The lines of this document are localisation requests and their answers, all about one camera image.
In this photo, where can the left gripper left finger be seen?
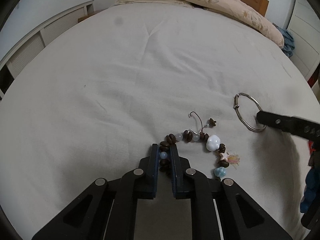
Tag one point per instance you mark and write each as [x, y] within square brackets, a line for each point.
[106, 209]

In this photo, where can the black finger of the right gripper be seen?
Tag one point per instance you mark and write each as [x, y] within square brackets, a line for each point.
[295, 126]

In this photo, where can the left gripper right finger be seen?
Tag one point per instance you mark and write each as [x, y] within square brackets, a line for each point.
[220, 209]

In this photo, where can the thin silver bangle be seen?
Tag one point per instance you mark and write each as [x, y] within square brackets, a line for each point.
[246, 108]

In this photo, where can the blue white gloved hand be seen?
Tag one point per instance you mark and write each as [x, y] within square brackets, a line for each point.
[309, 205]

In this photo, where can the blue clothing pile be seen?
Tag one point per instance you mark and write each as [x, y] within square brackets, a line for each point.
[289, 41]

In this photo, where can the white wardrobe door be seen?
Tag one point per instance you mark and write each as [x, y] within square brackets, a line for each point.
[304, 27]

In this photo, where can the white bed sheet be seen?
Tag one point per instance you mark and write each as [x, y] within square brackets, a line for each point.
[92, 103]

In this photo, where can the white low cabinet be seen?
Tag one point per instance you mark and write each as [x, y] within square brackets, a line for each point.
[31, 44]

